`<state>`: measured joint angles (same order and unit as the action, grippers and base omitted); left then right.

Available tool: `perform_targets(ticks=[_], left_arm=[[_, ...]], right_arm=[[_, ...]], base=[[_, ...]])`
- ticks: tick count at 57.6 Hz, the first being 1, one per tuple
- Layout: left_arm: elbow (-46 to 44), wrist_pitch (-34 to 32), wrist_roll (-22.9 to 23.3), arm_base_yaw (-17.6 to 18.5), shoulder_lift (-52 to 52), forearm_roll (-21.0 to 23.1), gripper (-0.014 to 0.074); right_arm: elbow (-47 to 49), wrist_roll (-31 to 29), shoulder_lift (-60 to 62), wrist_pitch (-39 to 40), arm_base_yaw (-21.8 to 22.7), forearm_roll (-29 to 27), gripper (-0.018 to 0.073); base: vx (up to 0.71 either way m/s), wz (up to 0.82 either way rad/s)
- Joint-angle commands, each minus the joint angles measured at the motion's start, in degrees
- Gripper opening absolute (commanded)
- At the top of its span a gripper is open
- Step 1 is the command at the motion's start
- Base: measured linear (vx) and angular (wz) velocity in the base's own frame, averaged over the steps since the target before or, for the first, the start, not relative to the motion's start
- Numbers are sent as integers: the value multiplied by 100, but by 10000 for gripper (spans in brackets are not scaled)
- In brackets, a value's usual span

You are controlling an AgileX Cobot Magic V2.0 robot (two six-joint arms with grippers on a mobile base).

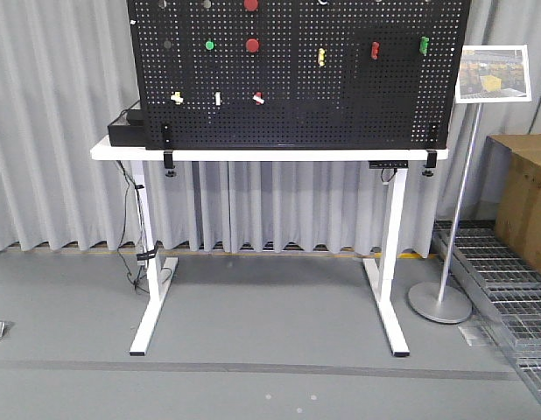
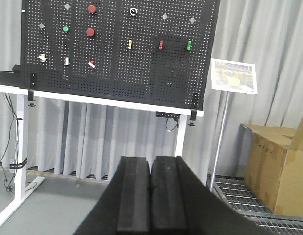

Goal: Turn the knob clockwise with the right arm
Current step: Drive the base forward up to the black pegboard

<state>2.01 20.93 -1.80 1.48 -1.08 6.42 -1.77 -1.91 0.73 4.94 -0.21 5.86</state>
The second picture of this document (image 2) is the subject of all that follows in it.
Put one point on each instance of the white standing desk frame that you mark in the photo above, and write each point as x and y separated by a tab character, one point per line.
22	191

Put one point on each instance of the right black clamp bracket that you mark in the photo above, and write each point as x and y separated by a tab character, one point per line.
193	115

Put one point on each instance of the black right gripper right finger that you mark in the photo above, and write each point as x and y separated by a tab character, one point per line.
167	209

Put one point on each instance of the metal floor grate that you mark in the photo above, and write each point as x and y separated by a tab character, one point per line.
235	194

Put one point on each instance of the black perforated pegboard panel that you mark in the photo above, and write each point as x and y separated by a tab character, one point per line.
143	74

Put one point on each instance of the upper red push button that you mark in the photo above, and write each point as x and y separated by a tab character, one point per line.
92	9

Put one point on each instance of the green push button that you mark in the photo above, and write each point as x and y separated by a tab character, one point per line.
66	29

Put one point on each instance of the brown cardboard box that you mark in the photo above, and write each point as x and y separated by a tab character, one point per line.
274	172

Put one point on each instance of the red white selector switch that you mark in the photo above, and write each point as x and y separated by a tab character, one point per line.
92	64

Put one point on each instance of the green toggle switch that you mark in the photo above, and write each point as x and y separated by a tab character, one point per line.
189	45

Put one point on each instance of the sign on metal stand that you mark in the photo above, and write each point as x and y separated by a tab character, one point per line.
230	77

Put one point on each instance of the red toggle switch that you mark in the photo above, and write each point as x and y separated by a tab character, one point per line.
161	44

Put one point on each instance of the red push button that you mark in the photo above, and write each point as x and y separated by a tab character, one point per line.
90	32
92	9

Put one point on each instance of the black white rotary knob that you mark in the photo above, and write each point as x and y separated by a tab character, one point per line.
133	11

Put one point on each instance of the white curtain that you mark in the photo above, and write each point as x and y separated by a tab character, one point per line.
84	138

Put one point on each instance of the black clamp bracket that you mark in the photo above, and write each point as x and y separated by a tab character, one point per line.
30	93
193	115

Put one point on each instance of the lower red push button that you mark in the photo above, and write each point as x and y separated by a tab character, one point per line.
90	32

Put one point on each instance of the black box on desk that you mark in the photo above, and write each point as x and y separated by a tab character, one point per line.
12	77

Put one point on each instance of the yellow toggle switch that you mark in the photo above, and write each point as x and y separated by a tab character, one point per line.
130	42

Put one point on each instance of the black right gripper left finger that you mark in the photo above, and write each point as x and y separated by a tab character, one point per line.
134	210

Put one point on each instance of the left black clamp bracket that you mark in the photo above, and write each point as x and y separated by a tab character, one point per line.
30	93

